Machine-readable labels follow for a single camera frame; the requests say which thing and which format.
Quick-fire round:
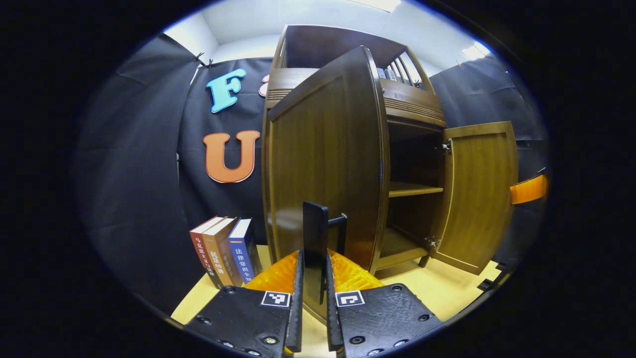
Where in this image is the wooden inner shelf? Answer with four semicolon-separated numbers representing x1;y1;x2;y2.
389;181;444;198

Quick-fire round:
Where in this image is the red book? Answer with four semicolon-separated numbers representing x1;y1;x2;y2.
189;216;227;289

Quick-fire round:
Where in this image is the black backdrop cloth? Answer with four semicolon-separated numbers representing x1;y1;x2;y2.
75;34;550;316

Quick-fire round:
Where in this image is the black door handle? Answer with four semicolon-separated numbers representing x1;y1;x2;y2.
302;201;348;305

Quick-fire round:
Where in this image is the brown book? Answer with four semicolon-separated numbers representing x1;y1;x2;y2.
202;217;244;288

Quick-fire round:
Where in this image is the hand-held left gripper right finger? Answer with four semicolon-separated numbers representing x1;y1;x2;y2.
325;249;444;358

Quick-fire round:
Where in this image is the ceiling light panel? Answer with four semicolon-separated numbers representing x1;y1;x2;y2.
460;41;492;61

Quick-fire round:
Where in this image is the wooden shoe cabinet door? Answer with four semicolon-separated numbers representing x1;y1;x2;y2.
430;121;519;275
262;46;392;325

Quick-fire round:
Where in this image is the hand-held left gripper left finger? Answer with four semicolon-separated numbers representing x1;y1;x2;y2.
184;249;305;358

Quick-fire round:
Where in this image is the blue book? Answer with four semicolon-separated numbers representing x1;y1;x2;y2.
228;218;262;284

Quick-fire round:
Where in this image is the wooden double-door shoe cabinet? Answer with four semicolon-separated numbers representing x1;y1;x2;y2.
261;24;519;325

